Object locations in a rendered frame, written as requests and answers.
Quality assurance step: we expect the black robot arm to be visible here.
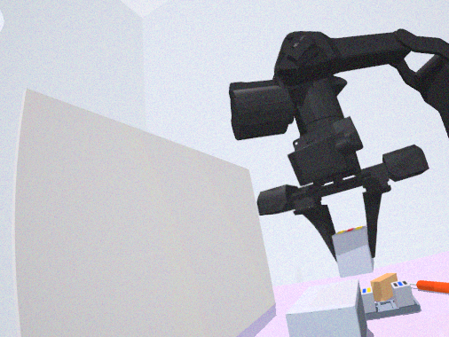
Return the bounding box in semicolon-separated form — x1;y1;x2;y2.
229;28;449;186

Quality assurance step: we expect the orange rounded bar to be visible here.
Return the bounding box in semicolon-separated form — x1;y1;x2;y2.
410;280;449;293

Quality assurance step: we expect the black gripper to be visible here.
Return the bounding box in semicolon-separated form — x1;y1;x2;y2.
257;116;429;263

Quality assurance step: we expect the tan rectangular block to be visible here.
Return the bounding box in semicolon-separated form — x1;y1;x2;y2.
370;273;398;302

